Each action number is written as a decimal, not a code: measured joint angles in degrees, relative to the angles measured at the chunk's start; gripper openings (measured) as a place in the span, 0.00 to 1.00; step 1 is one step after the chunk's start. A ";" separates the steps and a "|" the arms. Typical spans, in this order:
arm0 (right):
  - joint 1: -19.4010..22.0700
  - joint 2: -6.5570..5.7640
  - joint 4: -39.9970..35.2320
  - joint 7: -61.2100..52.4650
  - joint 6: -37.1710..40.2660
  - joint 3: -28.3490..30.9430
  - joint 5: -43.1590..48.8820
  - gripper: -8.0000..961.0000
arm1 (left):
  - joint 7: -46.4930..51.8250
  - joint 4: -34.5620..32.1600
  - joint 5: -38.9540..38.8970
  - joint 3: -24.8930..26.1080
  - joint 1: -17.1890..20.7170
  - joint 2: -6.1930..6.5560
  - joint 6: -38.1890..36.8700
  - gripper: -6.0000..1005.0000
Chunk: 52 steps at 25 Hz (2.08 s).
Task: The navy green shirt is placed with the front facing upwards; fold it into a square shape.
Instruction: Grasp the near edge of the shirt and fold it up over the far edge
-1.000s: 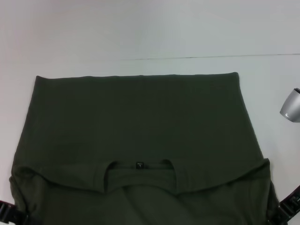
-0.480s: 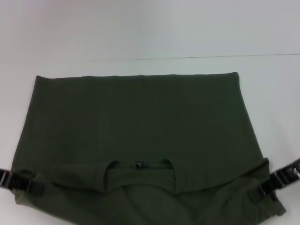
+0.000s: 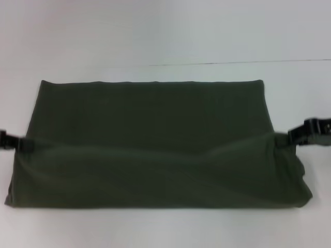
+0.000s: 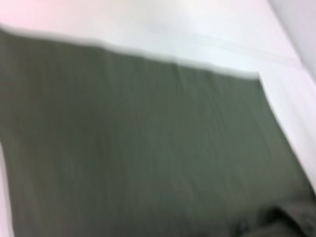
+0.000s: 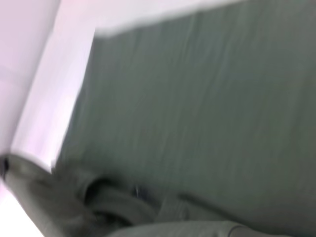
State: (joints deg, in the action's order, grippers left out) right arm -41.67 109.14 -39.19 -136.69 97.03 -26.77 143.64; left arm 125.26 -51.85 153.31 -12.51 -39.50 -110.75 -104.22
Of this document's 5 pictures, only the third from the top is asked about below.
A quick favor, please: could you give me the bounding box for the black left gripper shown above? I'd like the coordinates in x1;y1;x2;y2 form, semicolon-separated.
0;129;36;153

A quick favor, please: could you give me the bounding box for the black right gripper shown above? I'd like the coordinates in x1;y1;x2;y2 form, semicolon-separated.
287;117;331;147

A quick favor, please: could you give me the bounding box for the dark green FREE t-shirt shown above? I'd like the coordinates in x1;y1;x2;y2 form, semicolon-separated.
5;79;315;209

